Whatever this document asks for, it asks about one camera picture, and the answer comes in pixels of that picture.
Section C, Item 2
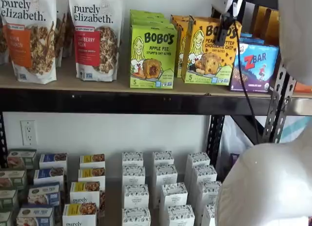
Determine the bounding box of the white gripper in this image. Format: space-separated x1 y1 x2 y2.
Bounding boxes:
211 0 245 41

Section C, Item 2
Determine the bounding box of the orange Bobo's peanut butter box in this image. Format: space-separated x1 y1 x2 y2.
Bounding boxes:
181 16 242 87
170 14 191 41
175 18 195 78

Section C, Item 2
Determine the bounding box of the large orange printed box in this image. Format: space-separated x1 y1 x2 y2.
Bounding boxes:
252 5 312 93

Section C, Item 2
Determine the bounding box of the green Bobo's apple pie box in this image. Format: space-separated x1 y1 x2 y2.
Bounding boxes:
131 20 174 28
129 9 166 17
128 24 178 89
130 14 171 22

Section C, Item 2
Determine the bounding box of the wooden shelf board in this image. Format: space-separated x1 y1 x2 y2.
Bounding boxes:
0 57 276 100
291 91 312 99

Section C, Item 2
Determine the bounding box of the purple snack box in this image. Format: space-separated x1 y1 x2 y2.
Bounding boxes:
230 152 241 172

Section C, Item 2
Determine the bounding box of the pale plastic sheet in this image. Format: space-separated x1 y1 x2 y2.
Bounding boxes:
218 115 312 170

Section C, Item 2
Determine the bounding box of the red label granola bag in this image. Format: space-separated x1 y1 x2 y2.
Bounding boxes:
67 0 120 82

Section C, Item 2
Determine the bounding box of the white floral print carton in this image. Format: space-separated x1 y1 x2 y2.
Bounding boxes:
155 164 178 187
186 151 211 170
121 151 144 168
123 184 150 210
159 182 189 208
122 165 146 187
196 180 223 206
152 151 175 167
167 204 196 226
121 207 152 226
191 164 218 184
201 203 219 226

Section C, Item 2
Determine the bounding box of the white granola bag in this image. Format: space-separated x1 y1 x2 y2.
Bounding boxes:
0 15 8 66
54 10 74 68

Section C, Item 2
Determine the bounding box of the yellow label granola carton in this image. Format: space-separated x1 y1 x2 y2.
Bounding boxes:
69 181 101 205
79 153 106 169
78 167 106 185
62 203 98 226

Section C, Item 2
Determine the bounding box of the orange label granola bag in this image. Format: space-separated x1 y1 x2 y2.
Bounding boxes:
0 0 59 85

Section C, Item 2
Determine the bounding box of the white cartons group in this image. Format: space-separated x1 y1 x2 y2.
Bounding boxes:
0 148 220 226

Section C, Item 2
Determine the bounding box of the blue label oatmeal carton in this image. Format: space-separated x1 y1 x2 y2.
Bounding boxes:
39 152 68 170
27 183 61 207
33 167 66 186
16 206 55 226

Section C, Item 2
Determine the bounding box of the green label oatmeal carton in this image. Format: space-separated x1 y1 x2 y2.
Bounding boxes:
0 210 13 226
0 169 28 190
0 188 20 211
6 149 38 170

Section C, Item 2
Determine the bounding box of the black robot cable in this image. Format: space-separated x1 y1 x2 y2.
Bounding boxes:
230 0 263 146

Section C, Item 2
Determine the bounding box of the white wall power outlet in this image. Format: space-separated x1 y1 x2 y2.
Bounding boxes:
19 120 38 147

